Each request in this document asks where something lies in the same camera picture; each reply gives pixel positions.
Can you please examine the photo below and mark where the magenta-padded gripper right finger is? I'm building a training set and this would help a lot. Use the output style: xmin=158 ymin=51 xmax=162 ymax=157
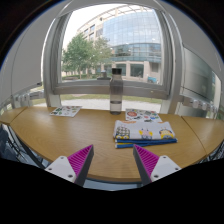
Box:
xmin=132 ymin=144 xmax=182 ymax=187

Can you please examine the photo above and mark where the green tree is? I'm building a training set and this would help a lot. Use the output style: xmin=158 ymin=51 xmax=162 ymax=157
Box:
xmin=61 ymin=32 xmax=113 ymax=80

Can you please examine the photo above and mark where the dark chair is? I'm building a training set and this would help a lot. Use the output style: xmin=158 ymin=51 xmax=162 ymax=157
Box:
xmin=0 ymin=127 xmax=45 ymax=168

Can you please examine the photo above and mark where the small sticker sheet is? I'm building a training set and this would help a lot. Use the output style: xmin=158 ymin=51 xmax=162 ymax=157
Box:
xmin=49 ymin=105 xmax=83 ymax=118

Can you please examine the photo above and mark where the glass-fronted building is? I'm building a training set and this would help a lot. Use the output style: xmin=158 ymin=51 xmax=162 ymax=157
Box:
xmin=77 ymin=4 xmax=163 ymax=84

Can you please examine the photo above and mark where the clear bottle with black cap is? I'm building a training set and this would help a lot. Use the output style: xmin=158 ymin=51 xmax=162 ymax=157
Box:
xmin=109 ymin=67 xmax=125 ymax=116

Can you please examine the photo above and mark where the white-framed window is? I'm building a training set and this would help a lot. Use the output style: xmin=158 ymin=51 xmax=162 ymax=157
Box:
xmin=41 ymin=0 xmax=185 ymax=115

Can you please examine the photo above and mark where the white socket trunking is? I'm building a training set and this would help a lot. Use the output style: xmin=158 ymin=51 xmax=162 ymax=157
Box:
xmin=11 ymin=89 xmax=45 ymax=108
xmin=181 ymin=94 xmax=220 ymax=116

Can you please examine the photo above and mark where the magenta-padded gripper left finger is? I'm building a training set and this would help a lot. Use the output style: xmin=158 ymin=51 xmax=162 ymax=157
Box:
xmin=44 ymin=144 xmax=95 ymax=187

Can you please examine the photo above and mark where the large sticker sheet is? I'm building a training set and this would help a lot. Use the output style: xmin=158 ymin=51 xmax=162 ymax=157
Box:
xmin=124 ymin=108 xmax=163 ymax=124

